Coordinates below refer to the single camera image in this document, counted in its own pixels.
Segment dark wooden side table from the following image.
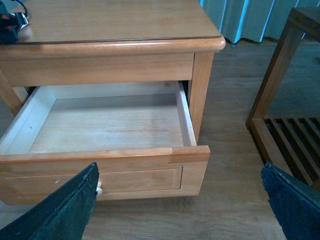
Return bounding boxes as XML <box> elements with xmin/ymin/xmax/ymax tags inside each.
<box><xmin>246</xmin><ymin>7</ymin><xmax>320</xmax><ymax>190</ymax></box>

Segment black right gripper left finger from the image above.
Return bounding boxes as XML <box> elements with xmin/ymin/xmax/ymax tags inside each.
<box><xmin>0</xmin><ymin>162</ymin><xmax>99</xmax><ymax>240</ymax></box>

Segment black gripper red marks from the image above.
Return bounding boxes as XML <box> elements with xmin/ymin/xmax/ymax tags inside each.
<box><xmin>0</xmin><ymin>9</ymin><xmax>23</xmax><ymax>45</ymax></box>

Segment wooden nightstand cabinet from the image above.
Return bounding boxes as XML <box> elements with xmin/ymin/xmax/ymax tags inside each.
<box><xmin>0</xmin><ymin>0</ymin><xmax>227</xmax><ymax>151</ymax></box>

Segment wooden drawer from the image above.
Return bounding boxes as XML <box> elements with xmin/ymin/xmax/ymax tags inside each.
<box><xmin>0</xmin><ymin>81</ymin><xmax>210</xmax><ymax>205</ymax></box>

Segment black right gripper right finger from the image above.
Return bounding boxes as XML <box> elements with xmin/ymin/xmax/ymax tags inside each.
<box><xmin>261</xmin><ymin>162</ymin><xmax>320</xmax><ymax>240</ymax></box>

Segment grey pleated curtain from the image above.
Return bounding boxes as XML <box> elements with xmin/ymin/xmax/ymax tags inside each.
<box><xmin>199</xmin><ymin>0</ymin><xmax>320</xmax><ymax>44</ymax></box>

